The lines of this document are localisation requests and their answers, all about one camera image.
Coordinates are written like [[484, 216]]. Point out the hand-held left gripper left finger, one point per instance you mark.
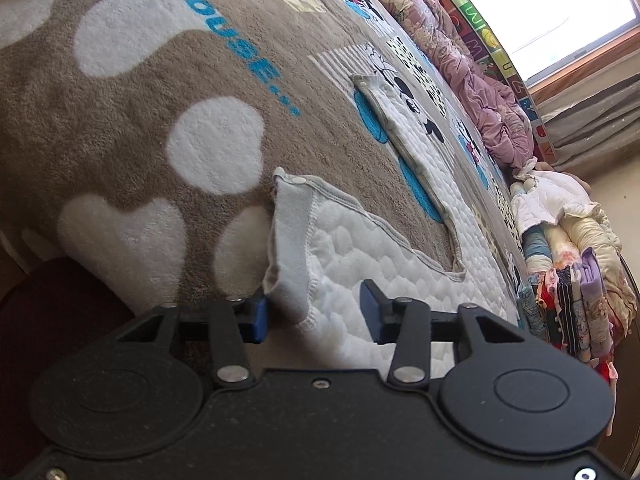
[[258, 317]]

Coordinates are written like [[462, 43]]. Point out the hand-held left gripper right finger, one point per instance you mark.
[[372, 317]]

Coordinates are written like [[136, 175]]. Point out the white quilted garment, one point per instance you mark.
[[375, 260]]

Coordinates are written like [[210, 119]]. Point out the stack of folded clothes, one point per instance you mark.
[[575, 300]]

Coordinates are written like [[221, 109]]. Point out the white comforter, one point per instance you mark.
[[545, 200]]

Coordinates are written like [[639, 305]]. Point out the dark red cloth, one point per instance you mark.
[[45, 320]]

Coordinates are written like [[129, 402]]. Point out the cream floral quilt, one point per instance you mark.
[[595, 240]]

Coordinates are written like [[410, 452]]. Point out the purple duvet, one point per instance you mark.
[[475, 95]]

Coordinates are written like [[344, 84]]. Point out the printed cartoon blanket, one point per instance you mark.
[[125, 110]]

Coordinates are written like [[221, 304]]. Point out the grey curtain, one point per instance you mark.
[[600, 125]]

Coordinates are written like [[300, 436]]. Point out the colourful printed headboard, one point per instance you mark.
[[480, 25]]

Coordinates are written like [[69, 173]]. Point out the window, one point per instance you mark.
[[550, 10]]

